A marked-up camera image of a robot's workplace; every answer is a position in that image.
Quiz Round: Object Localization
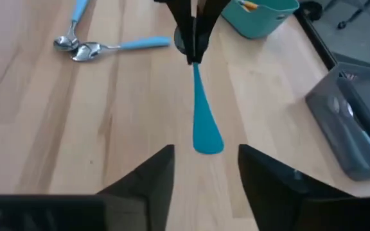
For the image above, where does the grey translucent plastic bin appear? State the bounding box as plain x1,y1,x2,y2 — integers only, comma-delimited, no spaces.
305,62,370,182

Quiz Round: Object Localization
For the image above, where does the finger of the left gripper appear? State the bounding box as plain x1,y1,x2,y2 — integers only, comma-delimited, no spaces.
154,0,196,64
194,0,231,64

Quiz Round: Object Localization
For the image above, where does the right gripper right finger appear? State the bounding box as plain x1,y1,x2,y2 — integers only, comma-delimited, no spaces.
238,144,355,231

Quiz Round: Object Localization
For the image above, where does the black floor stand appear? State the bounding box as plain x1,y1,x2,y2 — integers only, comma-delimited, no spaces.
337,0,370,30

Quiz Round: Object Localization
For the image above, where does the teal plastic bin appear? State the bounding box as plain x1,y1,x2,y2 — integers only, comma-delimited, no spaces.
220,0,301,40

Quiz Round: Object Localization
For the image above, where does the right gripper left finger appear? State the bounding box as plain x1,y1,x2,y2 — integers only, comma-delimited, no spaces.
96,144,175,231

